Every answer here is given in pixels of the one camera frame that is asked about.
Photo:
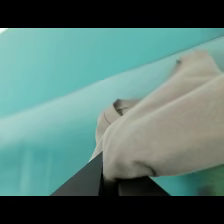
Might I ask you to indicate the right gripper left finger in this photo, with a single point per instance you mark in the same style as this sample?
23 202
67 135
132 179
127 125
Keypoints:
85 181

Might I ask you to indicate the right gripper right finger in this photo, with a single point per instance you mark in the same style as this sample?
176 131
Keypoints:
140 187

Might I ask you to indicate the grey-brown T-shirt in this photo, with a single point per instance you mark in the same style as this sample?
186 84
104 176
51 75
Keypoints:
173 133

